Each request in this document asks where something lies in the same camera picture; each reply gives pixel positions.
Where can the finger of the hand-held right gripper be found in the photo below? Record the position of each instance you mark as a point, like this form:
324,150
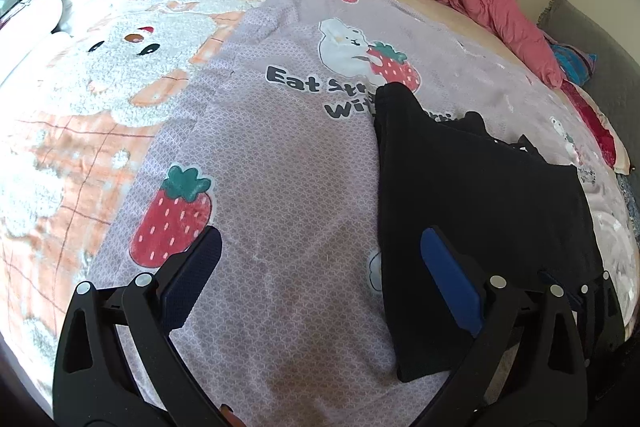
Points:
602,312
560,284

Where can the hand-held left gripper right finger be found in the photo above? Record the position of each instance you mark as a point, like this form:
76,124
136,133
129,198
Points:
450,277

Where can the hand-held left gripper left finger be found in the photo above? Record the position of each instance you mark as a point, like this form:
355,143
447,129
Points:
192,274

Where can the black garment with orange patches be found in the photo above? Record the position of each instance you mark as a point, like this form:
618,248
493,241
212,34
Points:
475,187

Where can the dark blue patterned cloth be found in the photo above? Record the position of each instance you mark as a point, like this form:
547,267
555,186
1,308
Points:
631,197

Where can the printed bear strawberry blanket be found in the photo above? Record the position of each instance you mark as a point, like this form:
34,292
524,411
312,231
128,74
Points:
280,187

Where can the red patterned pillow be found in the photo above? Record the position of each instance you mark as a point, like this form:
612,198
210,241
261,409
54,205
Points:
597,127

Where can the grey padded headboard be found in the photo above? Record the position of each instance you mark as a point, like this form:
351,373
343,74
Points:
615,72

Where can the white round pillow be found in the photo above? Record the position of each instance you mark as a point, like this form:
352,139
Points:
35,37

